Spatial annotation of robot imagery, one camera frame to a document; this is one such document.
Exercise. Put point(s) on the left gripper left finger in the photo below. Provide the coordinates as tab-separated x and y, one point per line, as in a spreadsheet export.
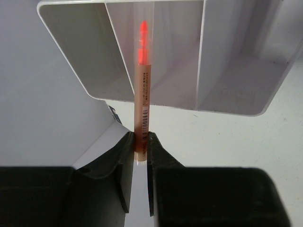
95	195

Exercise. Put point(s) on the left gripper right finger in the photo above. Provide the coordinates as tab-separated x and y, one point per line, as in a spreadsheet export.
181	196

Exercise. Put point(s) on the left blue table label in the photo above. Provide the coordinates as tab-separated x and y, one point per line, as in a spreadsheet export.
115	115

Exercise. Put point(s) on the left white compartment organizer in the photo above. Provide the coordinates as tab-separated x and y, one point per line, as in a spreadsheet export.
226	56

